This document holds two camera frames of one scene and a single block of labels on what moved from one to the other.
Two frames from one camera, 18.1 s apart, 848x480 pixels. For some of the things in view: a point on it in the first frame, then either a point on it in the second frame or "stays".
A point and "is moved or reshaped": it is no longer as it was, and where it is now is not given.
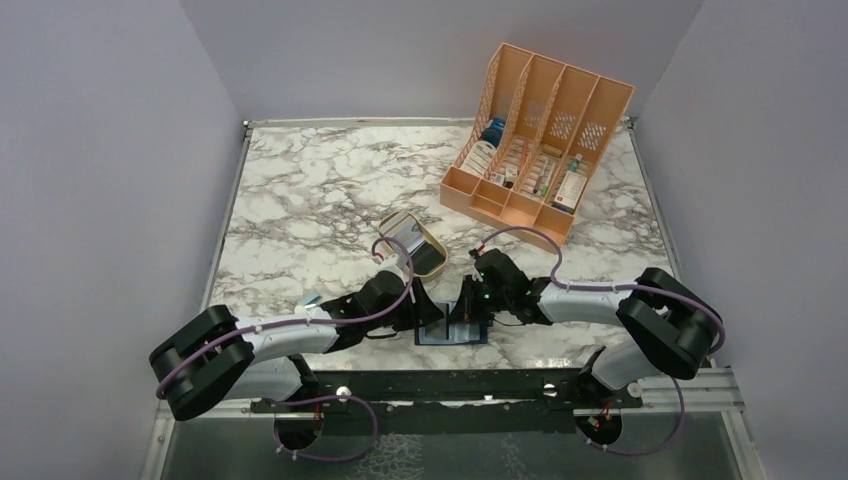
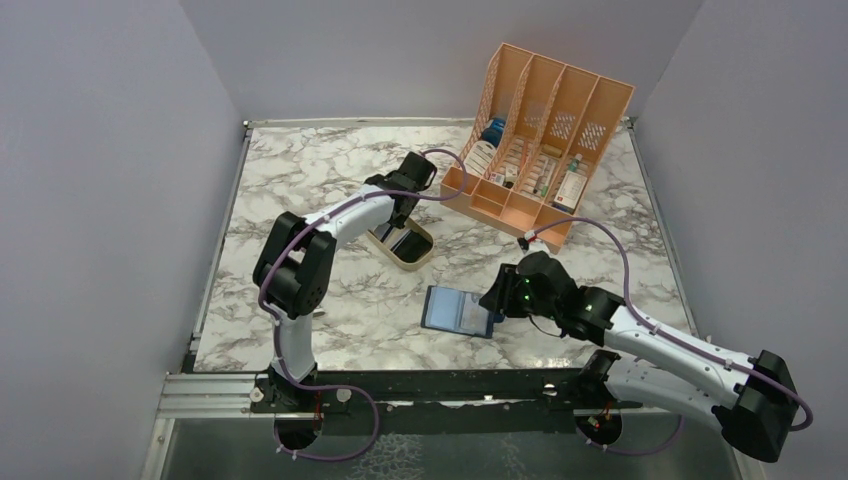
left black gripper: x=420 y=313 → x=398 y=221
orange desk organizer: x=529 y=158 stays
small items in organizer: x=508 y=179 stays
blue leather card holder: x=442 y=332 is moved or reshaped
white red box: x=570 y=189 stays
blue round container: x=494 y=133 stays
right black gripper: x=466 y=310 → x=500 y=297
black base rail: x=446 y=401 stays
